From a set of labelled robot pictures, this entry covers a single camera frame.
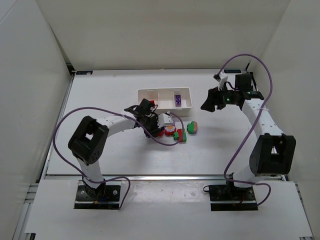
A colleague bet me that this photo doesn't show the green red lego stack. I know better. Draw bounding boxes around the green red lego stack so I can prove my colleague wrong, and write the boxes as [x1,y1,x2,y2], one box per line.
[173,128,187,143]

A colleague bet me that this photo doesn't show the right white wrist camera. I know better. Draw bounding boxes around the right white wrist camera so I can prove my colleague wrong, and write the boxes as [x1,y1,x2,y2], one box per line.
[213,72,228,91]

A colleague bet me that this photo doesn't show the green purple round lego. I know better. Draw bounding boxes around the green purple round lego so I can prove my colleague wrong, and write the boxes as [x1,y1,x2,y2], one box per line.
[186,121,198,135]

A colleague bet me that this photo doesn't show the purple lego plate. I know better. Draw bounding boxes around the purple lego plate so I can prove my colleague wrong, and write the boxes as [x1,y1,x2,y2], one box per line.
[174,94,182,108]

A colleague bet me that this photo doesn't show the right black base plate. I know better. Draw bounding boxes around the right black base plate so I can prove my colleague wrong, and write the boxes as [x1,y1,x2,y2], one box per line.
[203,182,258,212]

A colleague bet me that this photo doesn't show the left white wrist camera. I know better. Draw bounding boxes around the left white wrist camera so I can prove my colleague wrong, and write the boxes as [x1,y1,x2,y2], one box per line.
[157,113,173,128]

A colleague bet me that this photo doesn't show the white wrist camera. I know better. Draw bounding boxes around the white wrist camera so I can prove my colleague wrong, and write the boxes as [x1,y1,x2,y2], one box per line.
[157,113,173,128]
[213,72,228,91]

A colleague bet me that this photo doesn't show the red green watermelon lego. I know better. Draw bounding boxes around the red green watermelon lego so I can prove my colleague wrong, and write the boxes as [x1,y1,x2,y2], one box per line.
[156,131,164,138]

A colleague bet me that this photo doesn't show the white divided plastic container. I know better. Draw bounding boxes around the white divided plastic container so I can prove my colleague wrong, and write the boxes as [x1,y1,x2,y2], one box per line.
[137,87,193,117]

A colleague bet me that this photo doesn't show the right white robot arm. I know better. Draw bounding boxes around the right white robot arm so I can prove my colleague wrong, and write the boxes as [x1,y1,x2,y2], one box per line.
[200,73,296,201]

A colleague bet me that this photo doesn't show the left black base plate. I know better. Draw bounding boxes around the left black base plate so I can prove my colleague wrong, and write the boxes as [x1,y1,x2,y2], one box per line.
[74,181,121,210]

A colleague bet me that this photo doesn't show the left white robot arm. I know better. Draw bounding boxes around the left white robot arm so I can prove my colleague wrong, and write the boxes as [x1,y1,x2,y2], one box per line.
[68,98,169,200]

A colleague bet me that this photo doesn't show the red flower lego brick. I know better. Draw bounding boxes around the red flower lego brick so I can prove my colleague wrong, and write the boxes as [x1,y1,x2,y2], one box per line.
[164,125,177,137]

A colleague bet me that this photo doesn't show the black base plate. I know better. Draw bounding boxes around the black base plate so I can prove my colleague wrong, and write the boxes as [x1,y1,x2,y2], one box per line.
[203,182,258,212]
[74,181,121,210]

